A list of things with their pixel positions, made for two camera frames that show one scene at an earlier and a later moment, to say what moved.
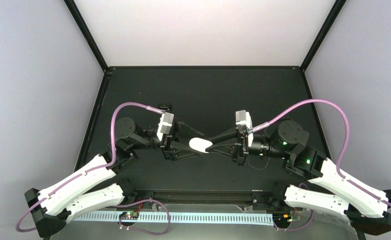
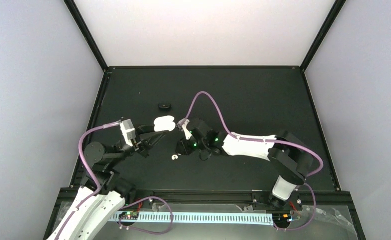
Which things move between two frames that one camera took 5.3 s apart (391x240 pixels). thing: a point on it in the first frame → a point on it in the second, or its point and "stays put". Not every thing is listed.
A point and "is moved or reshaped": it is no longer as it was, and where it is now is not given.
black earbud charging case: (167, 106) stays put
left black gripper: (167, 144) → (140, 141)
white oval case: (200, 144) is moved or reshaped
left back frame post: (72, 6) stays put
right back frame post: (329, 22) stays put
